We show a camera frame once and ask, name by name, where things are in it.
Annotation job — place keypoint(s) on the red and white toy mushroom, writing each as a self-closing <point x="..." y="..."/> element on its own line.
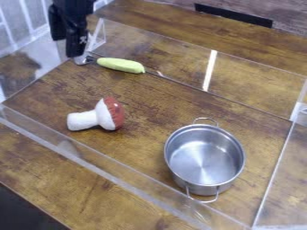
<point x="107" y="115"/>

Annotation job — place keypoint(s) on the clear acrylic triangular bracket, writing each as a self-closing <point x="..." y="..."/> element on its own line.
<point x="96" y="39"/>

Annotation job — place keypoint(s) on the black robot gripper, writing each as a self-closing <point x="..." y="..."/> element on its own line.
<point x="70" y="13"/>

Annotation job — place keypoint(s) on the green handled metal spoon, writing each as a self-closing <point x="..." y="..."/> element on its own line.
<point x="119" y="64"/>

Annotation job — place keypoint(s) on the small stainless steel pot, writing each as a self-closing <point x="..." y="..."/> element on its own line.
<point x="204" y="157"/>

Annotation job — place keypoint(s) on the black strip on table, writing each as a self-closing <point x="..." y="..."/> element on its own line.
<point x="242" y="17"/>

